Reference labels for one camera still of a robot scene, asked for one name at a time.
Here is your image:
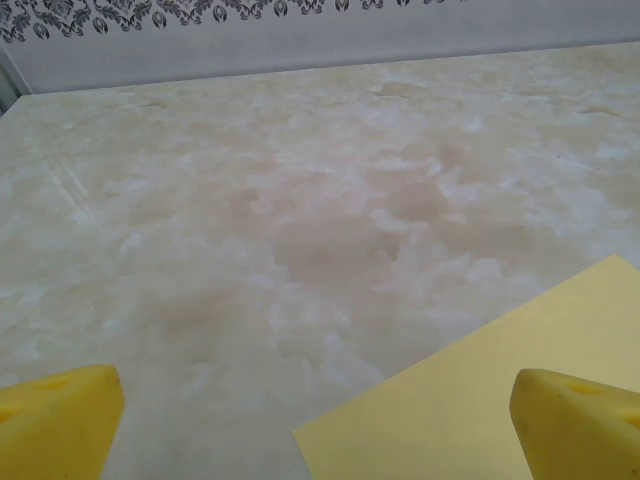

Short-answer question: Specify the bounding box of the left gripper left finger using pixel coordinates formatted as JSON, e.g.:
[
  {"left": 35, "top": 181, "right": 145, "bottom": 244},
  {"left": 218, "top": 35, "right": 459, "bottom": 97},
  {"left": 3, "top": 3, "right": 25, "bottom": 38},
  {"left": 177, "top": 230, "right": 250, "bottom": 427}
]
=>
[{"left": 0, "top": 364, "right": 125, "bottom": 480}]

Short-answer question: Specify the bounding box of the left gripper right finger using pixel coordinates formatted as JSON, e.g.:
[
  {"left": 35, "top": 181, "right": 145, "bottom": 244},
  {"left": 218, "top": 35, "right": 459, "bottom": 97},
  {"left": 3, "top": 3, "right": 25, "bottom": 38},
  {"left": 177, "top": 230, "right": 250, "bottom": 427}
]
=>
[{"left": 509, "top": 368, "right": 640, "bottom": 480}]

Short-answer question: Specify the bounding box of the yellow square paper sheet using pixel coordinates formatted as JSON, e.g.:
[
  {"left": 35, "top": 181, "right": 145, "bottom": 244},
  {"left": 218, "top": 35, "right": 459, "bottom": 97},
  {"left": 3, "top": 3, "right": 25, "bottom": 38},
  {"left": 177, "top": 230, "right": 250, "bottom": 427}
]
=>
[{"left": 292, "top": 253, "right": 640, "bottom": 480}]

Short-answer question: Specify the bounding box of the left aluminium frame post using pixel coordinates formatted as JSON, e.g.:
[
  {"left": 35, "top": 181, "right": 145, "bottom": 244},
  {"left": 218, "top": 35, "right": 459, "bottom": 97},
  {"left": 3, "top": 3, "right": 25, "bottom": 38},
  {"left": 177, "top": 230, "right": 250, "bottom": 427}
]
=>
[{"left": 0, "top": 42, "right": 35, "bottom": 117}]

